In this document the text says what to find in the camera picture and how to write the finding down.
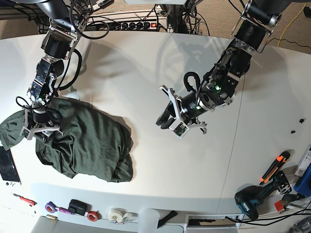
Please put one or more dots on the dark green t-shirt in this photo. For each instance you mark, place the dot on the dark green t-shirt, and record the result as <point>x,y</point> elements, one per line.
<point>91,143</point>

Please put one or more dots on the blue box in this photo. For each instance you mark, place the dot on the blue box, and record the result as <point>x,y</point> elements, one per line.
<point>303,185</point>

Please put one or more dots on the red handled screwdriver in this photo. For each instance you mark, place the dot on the red handled screwdriver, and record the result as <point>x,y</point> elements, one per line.
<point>28,201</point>

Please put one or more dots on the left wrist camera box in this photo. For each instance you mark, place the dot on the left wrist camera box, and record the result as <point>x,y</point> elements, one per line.
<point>179,128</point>

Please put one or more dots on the clear tape dispenser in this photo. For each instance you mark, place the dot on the clear tape dispenser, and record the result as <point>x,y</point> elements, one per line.
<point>119,216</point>

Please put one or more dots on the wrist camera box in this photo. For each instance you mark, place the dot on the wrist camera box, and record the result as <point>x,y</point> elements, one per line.
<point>179,128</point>
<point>27,133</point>

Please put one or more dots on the red tape roll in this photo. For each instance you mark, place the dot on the red tape roll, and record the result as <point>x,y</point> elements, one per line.
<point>93,216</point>

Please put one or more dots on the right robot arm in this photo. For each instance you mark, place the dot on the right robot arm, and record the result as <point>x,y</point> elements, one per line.
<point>67,22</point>

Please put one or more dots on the white translucent cup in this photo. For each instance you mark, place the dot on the white translucent cup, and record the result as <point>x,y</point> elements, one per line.
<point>148,220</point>

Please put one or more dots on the white power strip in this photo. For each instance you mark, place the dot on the white power strip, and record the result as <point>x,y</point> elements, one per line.
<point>143,20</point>

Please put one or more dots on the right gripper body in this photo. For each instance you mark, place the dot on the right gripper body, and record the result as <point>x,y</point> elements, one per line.
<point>43,120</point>

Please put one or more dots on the teal black cordless drill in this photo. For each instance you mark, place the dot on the teal black cordless drill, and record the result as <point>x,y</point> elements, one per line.
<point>249,198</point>

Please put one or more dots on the purple tape roll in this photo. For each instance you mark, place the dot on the purple tape roll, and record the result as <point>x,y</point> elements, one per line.
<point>50,207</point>

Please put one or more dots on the black tablet with white frame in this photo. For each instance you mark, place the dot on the black tablet with white frame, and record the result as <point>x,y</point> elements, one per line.
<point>8,169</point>

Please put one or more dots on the black action camera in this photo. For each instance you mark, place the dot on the black action camera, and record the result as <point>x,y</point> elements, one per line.
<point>77,207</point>

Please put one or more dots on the orange black utility knife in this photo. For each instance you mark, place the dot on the orange black utility knife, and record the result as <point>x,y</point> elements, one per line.
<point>274,167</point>

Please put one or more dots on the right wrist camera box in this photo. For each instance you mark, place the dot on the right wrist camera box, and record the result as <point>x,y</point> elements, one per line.
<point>27,133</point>

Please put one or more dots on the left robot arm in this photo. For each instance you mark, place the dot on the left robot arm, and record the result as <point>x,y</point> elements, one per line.
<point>217,87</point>

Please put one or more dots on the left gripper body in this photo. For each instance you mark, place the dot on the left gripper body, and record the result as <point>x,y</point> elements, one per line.
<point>187,109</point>

